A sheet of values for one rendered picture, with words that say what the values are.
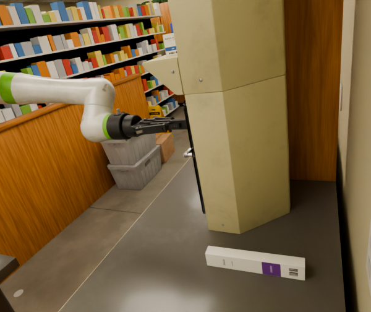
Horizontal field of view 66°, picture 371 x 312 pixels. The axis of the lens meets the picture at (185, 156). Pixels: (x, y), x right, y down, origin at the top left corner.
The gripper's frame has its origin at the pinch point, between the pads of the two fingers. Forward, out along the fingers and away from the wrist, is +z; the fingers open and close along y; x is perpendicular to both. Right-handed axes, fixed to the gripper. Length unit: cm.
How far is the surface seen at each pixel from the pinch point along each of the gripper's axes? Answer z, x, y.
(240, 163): 17.9, 12.0, -2.6
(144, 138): -144, 79, 180
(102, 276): -20, 37, -31
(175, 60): 4.1, -19.5, -4.7
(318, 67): 38, -7, 32
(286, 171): 29.5, 20.2, 8.9
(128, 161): -151, 94, 151
